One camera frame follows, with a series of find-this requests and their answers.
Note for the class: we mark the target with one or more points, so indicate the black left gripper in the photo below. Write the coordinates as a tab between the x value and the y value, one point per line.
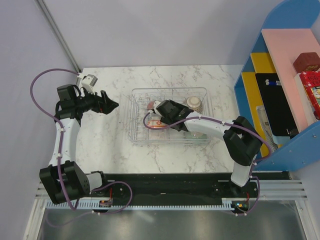
103	104

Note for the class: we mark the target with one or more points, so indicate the pale green glazed bowl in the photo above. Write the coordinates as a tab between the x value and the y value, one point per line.
195	135

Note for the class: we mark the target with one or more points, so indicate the brown lattice pattern bowl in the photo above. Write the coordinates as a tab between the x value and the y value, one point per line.
195	104

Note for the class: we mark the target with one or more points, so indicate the orange white floral bowl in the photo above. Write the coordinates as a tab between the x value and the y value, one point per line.
155	122

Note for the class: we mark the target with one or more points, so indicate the red floral pattern bowl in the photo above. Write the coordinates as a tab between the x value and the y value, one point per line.
151	106

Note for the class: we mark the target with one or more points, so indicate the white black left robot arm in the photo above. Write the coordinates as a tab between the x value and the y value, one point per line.
63	179

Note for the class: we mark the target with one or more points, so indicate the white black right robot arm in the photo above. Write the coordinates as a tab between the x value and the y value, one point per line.
242	141

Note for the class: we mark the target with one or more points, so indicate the blue toy shelf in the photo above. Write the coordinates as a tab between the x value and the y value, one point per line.
285	34

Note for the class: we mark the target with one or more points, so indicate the black board with markers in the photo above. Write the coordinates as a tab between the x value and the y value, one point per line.
276	106

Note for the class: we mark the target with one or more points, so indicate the red christmas tin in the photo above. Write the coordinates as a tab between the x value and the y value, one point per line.
311	83

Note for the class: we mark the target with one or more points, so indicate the dark red box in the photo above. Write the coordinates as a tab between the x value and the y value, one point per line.
306	62

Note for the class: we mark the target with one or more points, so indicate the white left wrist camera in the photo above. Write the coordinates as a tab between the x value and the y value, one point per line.
88	82

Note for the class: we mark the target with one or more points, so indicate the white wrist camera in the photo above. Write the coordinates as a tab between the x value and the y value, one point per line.
155	111
88	82

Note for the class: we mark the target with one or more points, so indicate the clear wire dish rack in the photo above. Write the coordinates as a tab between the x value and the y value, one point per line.
140	97

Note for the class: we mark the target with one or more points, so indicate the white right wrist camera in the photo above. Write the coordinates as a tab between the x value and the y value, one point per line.
155	111

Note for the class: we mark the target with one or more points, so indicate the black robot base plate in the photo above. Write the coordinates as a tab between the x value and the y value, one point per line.
174	188

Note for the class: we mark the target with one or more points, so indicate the aluminium corner post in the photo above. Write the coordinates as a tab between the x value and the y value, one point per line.
58	34

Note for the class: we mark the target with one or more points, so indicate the white slotted cable duct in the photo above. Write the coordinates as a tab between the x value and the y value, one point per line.
103	205

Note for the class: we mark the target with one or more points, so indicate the aluminium rail frame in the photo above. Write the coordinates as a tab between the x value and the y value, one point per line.
282	212

